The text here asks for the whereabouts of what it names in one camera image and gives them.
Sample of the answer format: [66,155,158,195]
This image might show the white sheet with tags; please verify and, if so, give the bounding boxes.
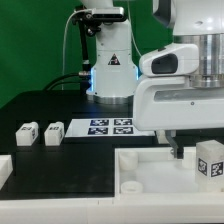
[66,118,154,138]

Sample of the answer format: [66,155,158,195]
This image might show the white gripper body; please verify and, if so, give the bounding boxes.
[133,75,224,131]

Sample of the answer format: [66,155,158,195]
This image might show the white front rail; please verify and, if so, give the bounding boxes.
[0,194,224,224]

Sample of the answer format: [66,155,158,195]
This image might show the white square tabletop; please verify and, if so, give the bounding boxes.
[115,147,224,196]

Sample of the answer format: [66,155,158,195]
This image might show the black camera stand pole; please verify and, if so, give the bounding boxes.
[78,22,91,94]

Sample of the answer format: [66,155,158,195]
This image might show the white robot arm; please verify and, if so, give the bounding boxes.
[81,0,224,133]

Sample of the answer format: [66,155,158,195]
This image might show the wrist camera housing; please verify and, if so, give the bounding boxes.
[139,43,199,77]

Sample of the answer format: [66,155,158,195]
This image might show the black cables at base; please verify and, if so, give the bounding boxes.
[43,73,92,92]

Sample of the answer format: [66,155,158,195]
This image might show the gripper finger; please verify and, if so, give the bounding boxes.
[165,130,184,159]

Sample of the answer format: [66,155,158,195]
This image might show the black camera on stand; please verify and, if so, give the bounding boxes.
[73,7,126,22]

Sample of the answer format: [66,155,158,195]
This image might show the white left obstacle block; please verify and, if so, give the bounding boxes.
[0,155,13,190]

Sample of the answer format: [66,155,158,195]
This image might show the white cable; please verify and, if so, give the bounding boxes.
[61,9,88,91]

